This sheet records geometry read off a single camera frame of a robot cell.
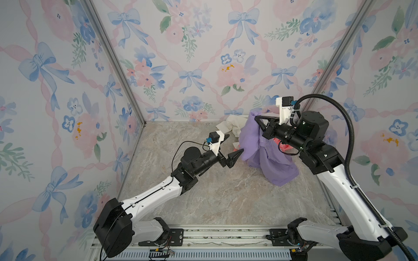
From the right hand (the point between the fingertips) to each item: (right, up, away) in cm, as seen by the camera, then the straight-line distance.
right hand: (256, 116), depth 61 cm
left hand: (-7, -9, +3) cm, 12 cm away
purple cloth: (+10, -16, +15) cm, 24 cm away
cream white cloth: (-1, +3, +52) cm, 52 cm away
